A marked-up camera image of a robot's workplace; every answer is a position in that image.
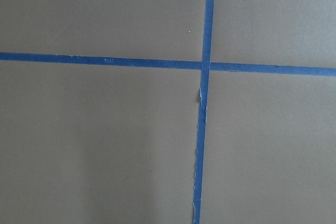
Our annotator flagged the brown paper table cover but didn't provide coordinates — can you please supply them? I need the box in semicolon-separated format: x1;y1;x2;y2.
1;0;335;223

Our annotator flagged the blue tape strip crosswise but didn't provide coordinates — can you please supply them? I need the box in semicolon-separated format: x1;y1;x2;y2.
1;52;335;77

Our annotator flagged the blue tape strip lengthwise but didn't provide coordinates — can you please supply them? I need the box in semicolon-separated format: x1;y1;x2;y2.
193;0;214;223

